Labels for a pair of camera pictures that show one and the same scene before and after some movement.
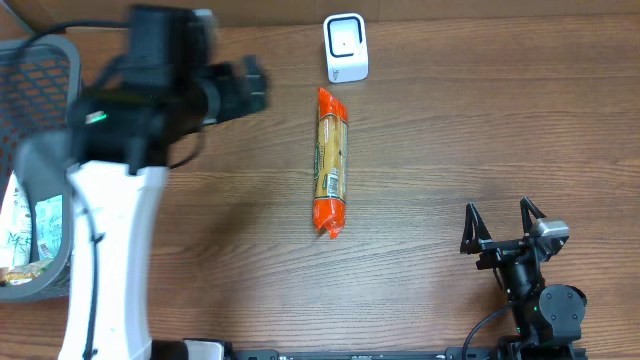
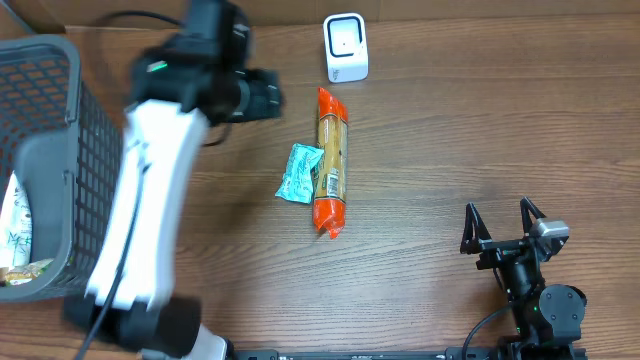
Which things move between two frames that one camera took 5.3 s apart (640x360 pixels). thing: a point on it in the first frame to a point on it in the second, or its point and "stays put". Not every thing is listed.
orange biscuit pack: (329, 202) stays put
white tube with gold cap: (16, 226) stays put
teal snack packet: (49, 220) to (297, 183)
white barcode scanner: (346, 47) stays put
